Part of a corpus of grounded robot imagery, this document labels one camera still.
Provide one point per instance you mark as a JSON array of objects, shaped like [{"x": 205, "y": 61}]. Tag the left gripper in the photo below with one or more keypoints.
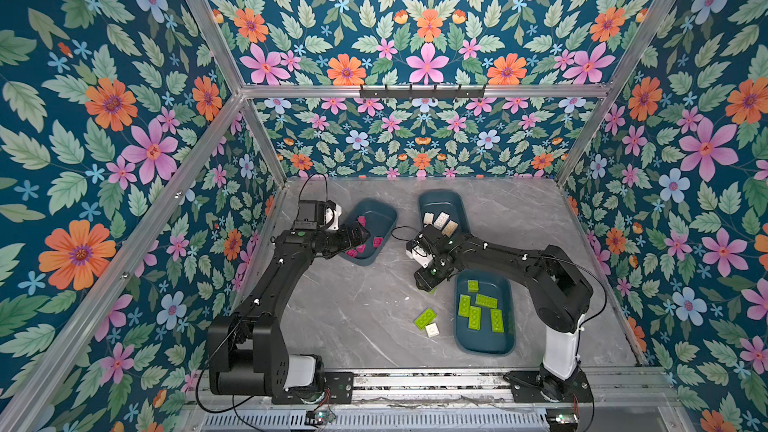
[{"x": 346, "y": 240}]

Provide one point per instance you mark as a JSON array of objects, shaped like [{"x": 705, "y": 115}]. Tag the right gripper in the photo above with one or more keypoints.
[{"x": 424, "y": 282}]

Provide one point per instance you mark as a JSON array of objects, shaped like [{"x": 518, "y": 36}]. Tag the cream long brick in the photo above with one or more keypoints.
[{"x": 450, "y": 228}]

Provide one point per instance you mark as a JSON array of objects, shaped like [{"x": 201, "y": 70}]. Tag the white long brick bottom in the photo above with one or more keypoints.
[{"x": 441, "y": 221}]

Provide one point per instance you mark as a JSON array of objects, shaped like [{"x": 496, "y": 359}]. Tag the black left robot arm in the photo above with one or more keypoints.
[{"x": 247, "y": 352}]

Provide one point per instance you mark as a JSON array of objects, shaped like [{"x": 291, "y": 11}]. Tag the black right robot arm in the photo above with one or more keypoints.
[{"x": 559, "y": 291}]

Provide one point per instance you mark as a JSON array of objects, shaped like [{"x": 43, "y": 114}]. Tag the left teal bin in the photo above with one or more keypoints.
[{"x": 381, "y": 219}]

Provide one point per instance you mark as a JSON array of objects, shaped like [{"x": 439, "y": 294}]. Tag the teal bin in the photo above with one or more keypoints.
[
  {"x": 381, "y": 219},
  {"x": 448, "y": 201},
  {"x": 484, "y": 341}
]

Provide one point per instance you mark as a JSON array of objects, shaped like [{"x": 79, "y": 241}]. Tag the middle teal bin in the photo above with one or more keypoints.
[{"x": 448, "y": 201}]

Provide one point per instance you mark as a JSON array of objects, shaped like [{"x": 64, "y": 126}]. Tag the right teal bin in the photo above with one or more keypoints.
[{"x": 484, "y": 341}]

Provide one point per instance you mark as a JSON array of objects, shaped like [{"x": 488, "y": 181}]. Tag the white small brick lower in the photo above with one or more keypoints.
[{"x": 432, "y": 330}]

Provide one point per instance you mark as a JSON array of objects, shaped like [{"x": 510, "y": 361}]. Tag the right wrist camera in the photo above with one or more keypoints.
[{"x": 417, "y": 252}]

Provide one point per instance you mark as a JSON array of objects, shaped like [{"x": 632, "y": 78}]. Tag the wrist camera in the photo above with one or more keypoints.
[
  {"x": 317, "y": 215},
  {"x": 417, "y": 252}
]

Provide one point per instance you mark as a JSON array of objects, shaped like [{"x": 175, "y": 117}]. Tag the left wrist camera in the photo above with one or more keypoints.
[{"x": 317, "y": 215}]

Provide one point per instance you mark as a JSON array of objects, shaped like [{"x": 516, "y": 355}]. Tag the black bracket on rail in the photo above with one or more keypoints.
[{"x": 408, "y": 92}]

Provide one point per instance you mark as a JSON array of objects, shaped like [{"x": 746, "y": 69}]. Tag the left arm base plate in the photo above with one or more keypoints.
[{"x": 331, "y": 387}]

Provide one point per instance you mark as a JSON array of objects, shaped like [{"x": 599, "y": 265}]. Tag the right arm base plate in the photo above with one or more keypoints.
[{"x": 543, "y": 386}]

